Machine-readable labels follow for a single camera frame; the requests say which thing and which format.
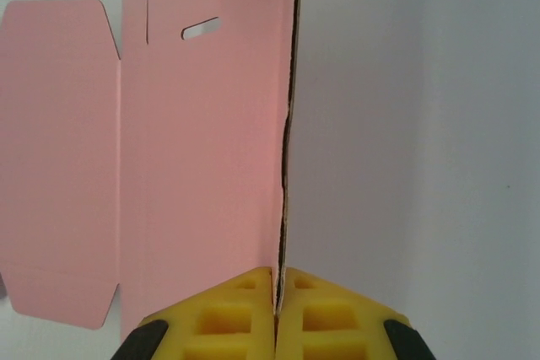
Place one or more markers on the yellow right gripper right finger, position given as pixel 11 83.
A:
pixel 329 334

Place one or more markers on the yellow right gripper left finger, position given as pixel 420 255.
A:
pixel 236 334

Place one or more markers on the pink paper box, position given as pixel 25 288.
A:
pixel 190 145

